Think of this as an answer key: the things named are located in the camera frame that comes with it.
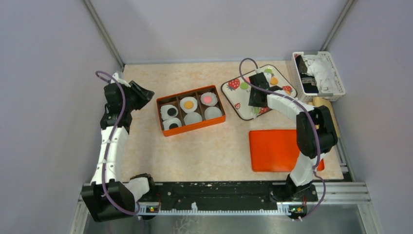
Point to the orange cookie box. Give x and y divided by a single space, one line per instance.
201 116

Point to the tan folded cloth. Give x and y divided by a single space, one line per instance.
319 101

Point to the black cookie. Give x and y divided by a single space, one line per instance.
173 125
172 112

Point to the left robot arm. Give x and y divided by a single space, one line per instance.
106 197

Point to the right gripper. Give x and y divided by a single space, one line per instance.
253 102

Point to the pink cookie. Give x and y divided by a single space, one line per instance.
207 99

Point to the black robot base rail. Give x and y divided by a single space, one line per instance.
226 196

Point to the white cloth in basket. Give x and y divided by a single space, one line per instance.
321 69

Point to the black item in basket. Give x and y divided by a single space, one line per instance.
308 81

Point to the strawberry pattern tray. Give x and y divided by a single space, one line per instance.
237 93

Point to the orange box lid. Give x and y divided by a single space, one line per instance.
273 150

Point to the white plastic basket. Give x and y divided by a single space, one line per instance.
306 97

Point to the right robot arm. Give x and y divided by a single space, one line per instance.
316 134

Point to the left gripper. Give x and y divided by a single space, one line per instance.
144 95

